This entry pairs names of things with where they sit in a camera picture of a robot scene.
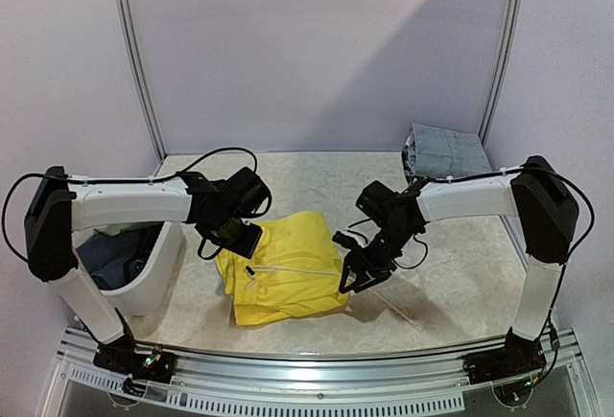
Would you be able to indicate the yellow shorts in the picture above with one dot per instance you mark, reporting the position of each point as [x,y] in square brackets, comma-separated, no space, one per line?
[302,240]

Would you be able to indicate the white laundry basket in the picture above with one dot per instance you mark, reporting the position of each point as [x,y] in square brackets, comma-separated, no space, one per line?
[147,291]

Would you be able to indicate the aluminium corner post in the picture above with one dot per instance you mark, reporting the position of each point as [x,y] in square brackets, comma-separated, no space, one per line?
[501,67]
[138,73]

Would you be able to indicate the aluminium front rail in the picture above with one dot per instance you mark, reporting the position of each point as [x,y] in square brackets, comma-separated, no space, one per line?
[426,383]

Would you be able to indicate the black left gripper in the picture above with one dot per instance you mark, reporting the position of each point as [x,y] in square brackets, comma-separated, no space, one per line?
[247,245]

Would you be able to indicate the left aluminium corner post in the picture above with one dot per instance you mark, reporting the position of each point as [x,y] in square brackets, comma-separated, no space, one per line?
[138,73]

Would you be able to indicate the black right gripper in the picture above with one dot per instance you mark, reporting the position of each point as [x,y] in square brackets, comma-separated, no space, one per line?
[366,257]

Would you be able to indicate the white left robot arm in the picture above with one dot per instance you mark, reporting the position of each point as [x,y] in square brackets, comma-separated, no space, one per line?
[222,212]

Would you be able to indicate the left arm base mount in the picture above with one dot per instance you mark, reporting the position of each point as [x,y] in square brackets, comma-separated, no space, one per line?
[120,356]

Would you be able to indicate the right aluminium corner post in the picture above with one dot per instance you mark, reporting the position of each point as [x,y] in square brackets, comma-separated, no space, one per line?
[501,67]

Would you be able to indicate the grey button-up shirt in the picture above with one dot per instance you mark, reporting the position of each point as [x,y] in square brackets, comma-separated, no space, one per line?
[442,152]

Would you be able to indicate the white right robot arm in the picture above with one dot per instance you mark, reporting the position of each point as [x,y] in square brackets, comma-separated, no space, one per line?
[532,192]

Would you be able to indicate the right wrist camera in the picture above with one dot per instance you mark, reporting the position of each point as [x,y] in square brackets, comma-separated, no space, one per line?
[350,239]

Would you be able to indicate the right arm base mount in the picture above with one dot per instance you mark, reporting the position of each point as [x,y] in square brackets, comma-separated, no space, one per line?
[518,356]

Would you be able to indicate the olive green garment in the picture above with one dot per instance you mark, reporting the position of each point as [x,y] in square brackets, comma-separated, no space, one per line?
[116,229]

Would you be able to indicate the black white patterned garment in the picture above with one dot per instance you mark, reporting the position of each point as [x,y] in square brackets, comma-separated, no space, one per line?
[410,166]

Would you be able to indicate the navy blue garment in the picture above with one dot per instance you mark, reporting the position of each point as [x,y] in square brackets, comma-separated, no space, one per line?
[115,261]

